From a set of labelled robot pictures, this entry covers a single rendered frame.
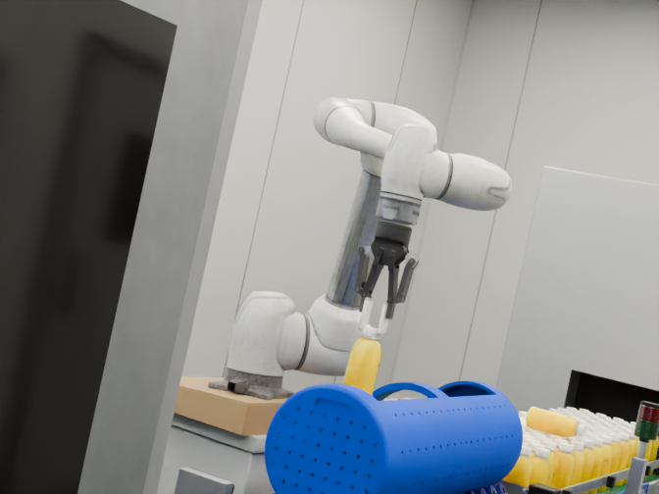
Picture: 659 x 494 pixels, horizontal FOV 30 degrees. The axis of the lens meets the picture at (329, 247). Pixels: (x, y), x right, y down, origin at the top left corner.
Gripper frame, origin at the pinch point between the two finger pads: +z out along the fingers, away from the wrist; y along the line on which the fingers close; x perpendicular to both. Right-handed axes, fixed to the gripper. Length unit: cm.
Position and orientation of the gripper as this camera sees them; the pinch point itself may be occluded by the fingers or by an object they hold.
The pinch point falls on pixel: (375, 317)
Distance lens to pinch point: 260.6
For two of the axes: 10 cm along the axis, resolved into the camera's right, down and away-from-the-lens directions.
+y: 8.7, 1.9, -4.5
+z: -2.1, 9.8, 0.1
